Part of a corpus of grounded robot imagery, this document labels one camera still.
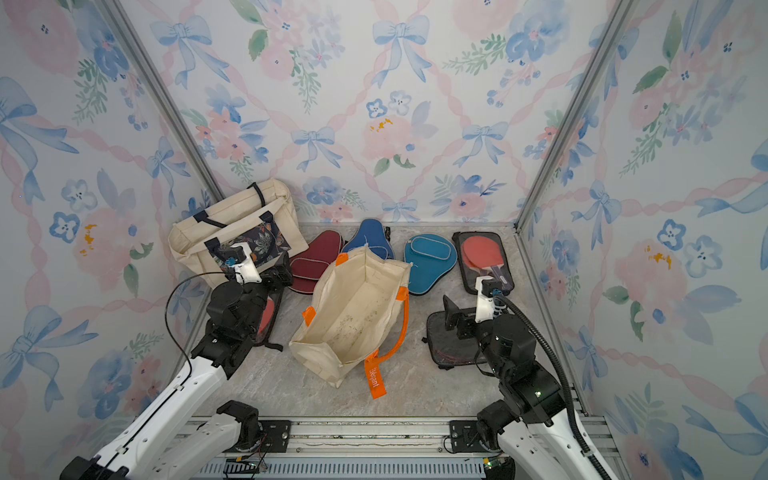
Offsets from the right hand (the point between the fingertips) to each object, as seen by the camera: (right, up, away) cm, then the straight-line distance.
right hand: (463, 278), depth 68 cm
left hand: (-46, +6, +5) cm, 46 cm away
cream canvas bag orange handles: (-28, -13, +28) cm, 41 cm away
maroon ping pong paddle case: (-46, +1, +39) cm, 60 cm away
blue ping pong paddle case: (-24, +14, +49) cm, 57 cm away
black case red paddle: (+19, +6, +46) cm, 50 cm away
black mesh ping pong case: (0, -22, +18) cm, 28 cm away
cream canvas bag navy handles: (-57, +18, +28) cm, 66 cm away
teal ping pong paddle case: (-2, +5, +38) cm, 39 cm away
